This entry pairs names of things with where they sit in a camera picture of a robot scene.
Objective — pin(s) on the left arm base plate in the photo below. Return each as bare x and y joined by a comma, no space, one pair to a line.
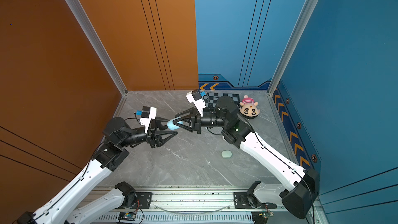
141,200

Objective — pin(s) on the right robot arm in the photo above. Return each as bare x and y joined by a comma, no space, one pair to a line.
298,187

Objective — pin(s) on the right green circuit board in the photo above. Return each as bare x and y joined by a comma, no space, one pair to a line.
266,214

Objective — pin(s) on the green circuit board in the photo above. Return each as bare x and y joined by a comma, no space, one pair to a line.
127,216
266,214

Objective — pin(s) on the left green circuit board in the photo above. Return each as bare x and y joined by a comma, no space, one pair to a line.
127,216

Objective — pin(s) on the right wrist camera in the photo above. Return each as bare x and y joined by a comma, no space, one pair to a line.
196,97

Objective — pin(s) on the blue earbud charging case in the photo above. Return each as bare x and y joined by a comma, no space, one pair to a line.
171,125

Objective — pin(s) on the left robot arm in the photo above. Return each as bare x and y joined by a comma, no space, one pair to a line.
63,208

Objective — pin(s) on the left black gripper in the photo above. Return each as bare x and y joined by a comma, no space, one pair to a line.
155,140

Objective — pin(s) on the green earbud charging case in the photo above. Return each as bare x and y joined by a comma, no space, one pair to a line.
226,154

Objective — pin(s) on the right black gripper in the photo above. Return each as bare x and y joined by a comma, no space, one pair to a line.
196,122

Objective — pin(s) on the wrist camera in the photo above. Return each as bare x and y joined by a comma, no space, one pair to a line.
196,97
147,114

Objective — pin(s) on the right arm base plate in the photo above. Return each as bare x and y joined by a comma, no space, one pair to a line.
242,201

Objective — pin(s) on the pink plush doll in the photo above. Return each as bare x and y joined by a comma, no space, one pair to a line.
248,107

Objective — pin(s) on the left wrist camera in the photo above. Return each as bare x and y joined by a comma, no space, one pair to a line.
147,114

